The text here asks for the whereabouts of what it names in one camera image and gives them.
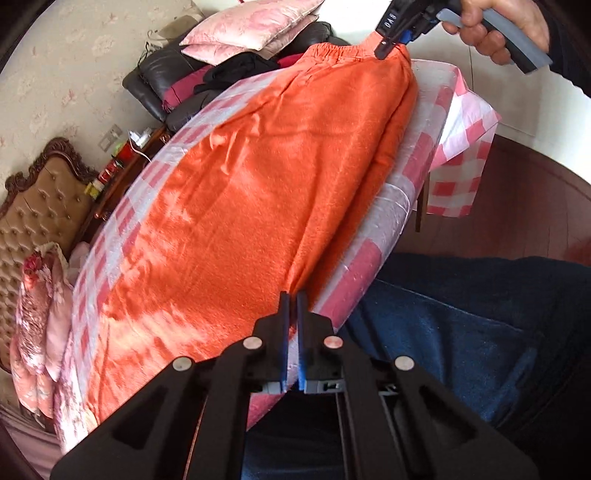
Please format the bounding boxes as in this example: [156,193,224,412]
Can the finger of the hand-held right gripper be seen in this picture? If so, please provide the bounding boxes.
[373,25,413,61]

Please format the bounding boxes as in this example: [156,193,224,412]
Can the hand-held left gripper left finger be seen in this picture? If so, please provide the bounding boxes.
[50,292,291,480]

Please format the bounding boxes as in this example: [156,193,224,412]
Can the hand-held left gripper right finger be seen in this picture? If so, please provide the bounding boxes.
[297,291,541,480]

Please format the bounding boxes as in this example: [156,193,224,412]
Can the orange pants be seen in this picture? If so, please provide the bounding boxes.
[85,41,419,428]

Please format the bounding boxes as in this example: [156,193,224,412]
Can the person's right forearm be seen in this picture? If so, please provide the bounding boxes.
[541,0,591,99]

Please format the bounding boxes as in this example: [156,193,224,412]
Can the person's right hand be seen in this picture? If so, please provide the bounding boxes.
[441,0,551,66]

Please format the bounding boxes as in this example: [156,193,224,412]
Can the red cushion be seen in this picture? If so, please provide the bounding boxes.
[276,52,306,71]

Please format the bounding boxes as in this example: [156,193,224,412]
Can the pink floral pillow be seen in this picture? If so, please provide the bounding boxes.
[182,14,320,66]
[179,0,325,49]

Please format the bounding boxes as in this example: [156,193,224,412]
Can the black clothing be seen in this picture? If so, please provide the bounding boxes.
[194,53,283,95]

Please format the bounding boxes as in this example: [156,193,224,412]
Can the person's blue trousers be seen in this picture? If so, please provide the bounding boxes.
[242,253,591,480]

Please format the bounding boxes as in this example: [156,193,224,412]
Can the pink white checked tablecloth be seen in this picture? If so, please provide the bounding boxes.
[53,58,502,455]

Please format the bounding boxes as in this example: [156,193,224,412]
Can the maroon cushion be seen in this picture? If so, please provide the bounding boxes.
[161,69,218,112]

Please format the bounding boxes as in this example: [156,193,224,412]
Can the dark grey cushion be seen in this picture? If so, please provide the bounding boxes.
[165,90,222,134]

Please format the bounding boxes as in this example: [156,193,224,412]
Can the carved wooden nightstand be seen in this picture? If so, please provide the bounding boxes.
[90,127,174,241]

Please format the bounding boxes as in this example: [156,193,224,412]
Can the black leather sofa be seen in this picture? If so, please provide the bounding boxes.
[122,21,339,134]

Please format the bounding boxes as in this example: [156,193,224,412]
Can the floral quilt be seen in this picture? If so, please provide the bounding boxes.
[9,244,93,435]

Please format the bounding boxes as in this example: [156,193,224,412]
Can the tufted brown headboard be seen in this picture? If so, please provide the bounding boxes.
[0,137,100,372]

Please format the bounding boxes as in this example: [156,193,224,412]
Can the white cable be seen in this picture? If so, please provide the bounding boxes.
[130,140,154,165]

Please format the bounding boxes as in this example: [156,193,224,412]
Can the wall socket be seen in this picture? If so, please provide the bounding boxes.
[99,124,123,151]

